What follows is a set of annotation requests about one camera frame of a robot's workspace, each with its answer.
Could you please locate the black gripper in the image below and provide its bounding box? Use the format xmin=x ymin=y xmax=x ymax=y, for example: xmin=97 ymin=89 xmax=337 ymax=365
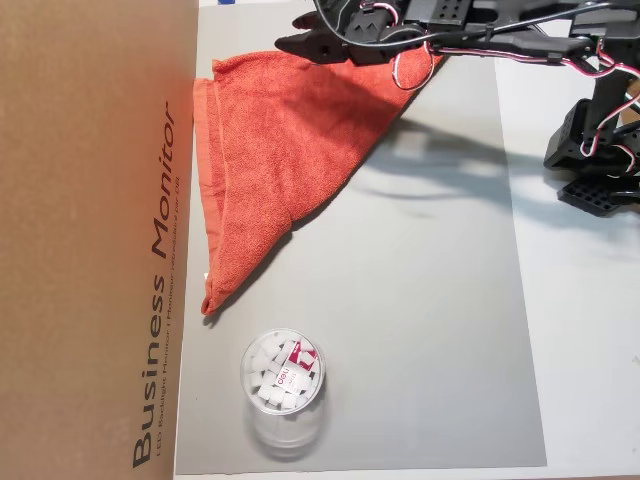
xmin=274 ymin=0 xmax=431 ymax=66

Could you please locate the orange terry towel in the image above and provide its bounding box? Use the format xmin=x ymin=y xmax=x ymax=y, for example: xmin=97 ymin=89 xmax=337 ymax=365
xmin=192 ymin=47 xmax=444 ymax=316

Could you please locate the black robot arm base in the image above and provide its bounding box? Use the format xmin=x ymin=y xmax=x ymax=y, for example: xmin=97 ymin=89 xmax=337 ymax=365
xmin=543 ymin=99 xmax=640 ymax=217

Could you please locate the brown cardboard monitor box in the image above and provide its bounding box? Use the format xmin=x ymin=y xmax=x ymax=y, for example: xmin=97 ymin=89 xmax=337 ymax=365
xmin=0 ymin=0 xmax=200 ymax=480

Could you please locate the grey table mat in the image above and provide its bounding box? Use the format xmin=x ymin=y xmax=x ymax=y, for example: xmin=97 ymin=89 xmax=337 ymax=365
xmin=174 ymin=0 xmax=549 ymax=475

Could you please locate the red white paper packet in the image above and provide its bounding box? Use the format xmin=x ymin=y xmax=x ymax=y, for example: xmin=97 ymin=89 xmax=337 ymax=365
xmin=273 ymin=339 xmax=320 ymax=396

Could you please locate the clear plastic jar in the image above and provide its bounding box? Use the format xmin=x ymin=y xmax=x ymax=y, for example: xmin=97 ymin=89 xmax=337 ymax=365
xmin=238 ymin=327 xmax=332 ymax=461

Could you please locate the black camera cable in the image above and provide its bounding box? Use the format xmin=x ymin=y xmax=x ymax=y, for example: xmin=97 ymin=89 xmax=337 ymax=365
xmin=313 ymin=0 xmax=609 ymax=54

